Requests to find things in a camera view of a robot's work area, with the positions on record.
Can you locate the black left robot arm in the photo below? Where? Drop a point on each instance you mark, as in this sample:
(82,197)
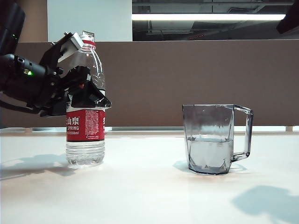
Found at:
(14,79)

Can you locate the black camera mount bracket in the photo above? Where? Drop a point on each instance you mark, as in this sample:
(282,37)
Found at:
(52,52)

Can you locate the white ceiling light strip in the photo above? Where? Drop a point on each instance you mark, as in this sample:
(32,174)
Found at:
(210,17)

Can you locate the brown desk partition panel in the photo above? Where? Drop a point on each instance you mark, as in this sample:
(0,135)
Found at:
(175,81)

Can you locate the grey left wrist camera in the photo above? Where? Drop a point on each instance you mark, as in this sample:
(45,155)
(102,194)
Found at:
(74,43)

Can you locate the clear red-label mineral water bottle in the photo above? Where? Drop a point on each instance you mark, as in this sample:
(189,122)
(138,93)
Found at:
(85,126)

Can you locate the beige round column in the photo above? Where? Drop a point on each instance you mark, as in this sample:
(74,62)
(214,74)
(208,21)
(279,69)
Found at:
(35,21)

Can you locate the small grey wall sign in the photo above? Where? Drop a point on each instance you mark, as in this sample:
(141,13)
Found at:
(91,35)

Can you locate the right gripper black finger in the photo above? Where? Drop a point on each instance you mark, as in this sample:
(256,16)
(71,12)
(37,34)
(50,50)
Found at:
(290,21)

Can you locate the beige partition support bracket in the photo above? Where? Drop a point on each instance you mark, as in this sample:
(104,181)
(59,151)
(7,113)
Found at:
(28,130)
(289,129)

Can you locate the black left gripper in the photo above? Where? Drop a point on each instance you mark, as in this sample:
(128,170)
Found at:
(56,100)

